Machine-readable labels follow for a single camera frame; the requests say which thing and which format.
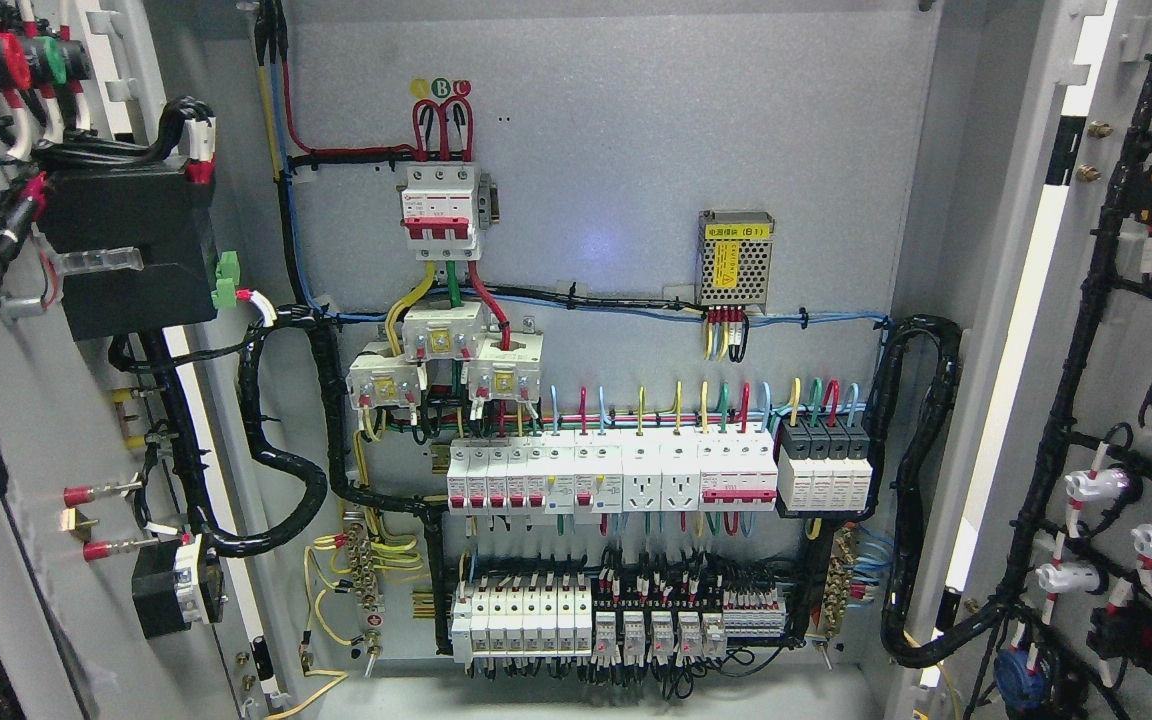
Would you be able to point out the black white surge protector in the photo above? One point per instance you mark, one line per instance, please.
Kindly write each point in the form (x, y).
(824, 472)

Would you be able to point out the main red white breaker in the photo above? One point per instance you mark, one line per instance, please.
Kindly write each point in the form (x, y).
(444, 210)

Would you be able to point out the white current transformers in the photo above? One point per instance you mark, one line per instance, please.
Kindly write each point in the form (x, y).
(442, 344)

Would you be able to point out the white double power sockets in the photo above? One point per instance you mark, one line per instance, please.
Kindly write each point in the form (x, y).
(661, 471)

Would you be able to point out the row of small breakers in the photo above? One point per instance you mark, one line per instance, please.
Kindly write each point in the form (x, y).
(561, 473)

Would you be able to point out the brass ground terminal bar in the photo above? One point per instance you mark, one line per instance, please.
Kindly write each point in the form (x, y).
(837, 591)

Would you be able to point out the lower white breaker row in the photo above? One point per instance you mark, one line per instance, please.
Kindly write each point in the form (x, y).
(518, 618)

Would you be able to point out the relay row with red leds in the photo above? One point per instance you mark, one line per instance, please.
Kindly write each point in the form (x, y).
(657, 638)

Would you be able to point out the black digital power meter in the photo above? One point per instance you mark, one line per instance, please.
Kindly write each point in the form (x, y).
(135, 248)

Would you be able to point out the metal mesh power supply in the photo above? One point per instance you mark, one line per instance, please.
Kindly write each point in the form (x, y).
(734, 258)

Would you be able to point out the red white circuit breaker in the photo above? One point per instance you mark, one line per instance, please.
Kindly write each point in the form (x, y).
(738, 472)

